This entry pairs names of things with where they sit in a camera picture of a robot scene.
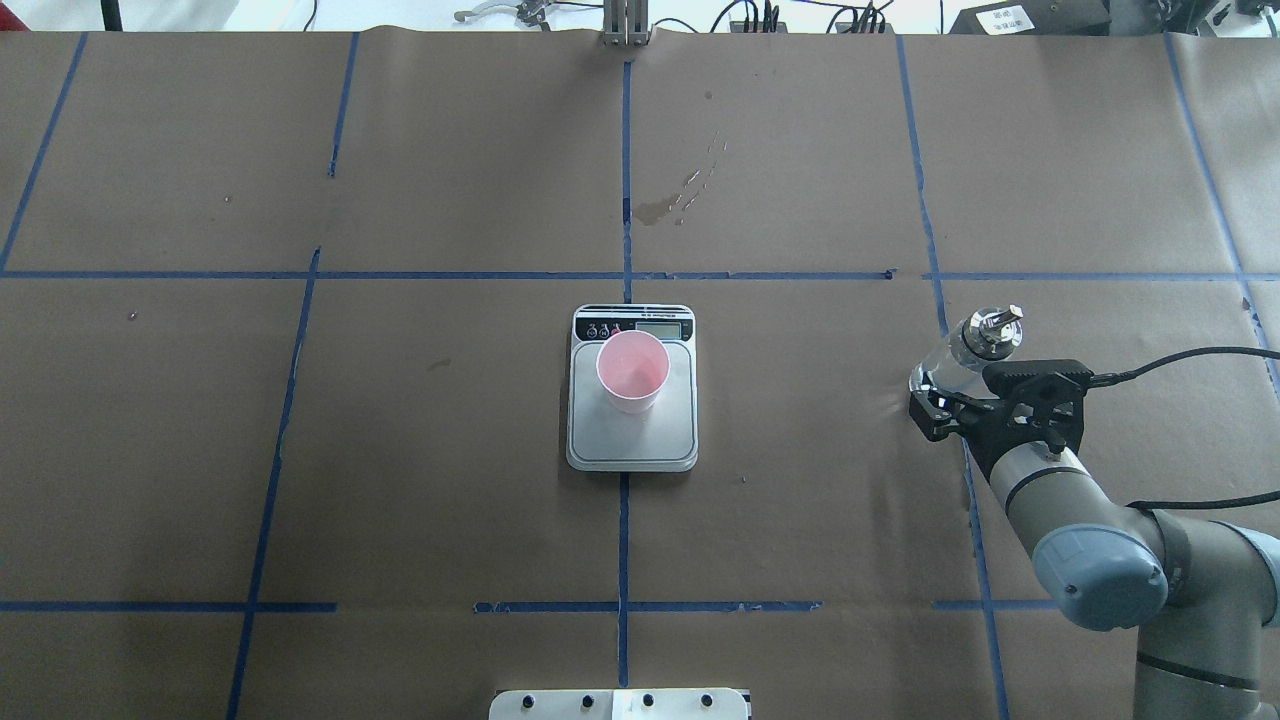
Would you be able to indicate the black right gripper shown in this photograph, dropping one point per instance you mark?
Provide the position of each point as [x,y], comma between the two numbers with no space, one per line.
[931,414]

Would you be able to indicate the clear glass sauce bottle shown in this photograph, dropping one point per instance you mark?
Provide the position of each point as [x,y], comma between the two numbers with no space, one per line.
[990,335]

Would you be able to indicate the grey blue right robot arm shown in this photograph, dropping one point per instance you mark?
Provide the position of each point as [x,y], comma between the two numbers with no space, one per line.
[1200,593]

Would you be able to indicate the silver digital kitchen scale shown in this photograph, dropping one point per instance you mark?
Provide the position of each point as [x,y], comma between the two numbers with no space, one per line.
[664,439]

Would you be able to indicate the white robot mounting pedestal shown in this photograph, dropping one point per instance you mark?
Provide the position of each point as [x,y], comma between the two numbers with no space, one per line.
[623,703]

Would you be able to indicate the aluminium frame post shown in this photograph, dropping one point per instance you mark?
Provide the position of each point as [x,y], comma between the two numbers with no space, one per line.
[626,23]

